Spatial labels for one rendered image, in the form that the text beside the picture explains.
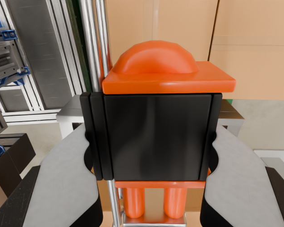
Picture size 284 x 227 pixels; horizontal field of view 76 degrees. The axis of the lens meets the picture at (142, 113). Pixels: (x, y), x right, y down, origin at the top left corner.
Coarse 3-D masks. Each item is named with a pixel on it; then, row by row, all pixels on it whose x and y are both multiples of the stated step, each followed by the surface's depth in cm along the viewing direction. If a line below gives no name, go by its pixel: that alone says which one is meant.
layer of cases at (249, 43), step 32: (128, 0) 56; (160, 0) 56; (192, 0) 55; (224, 0) 55; (256, 0) 55; (128, 32) 60; (160, 32) 60; (192, 32) 59; (224, 32) 59; (256, 32) 59; (224, 64) 64; (256, 64) 64; (224, 96) 70; (256, 96) 69
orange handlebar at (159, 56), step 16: (144, 48) 11; (160, 48) 11; (176, 48) 11; (128, 64) 11; (144, 64) 11; (160, 64) 11; (176, 64) 11; (192, 64) 11; (128, 192) 16; (144, 192) 17; (176, 192) 16; (128, 208) 17; (144, 208) 18; (176, 208) 17
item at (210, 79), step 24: (216, 72) 11; (120, 96) 10; (144, 96) 10; (168, 96) 10; (192, 96) 10; (216, 96) 10; (120, 120) 11; (144, 120) 11; (168, 120) 11; (192, 120) 11; (216, 120) 11; (120, 144) 12; (144, 144) 12; (168, 144) 12; (192, 144) 12; (120, 168) 13; (144, 168) 13; (168, 168) 13; (192, 168) 13
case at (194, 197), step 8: (104, 184) 46; (104, 192) 44; (192, 192) 43; (200, 192) 43; (104, 200) 42; (120, 200) 42; (192, 200) 41; (200, 200) 41; (104, 208) 40; (192, 208) 39; (200, 208) 39; (104, 216) 40; (112, 216) 40; (192, 216) 39; (104, 224) 41; (192, 224) 41; (200, 224) 41
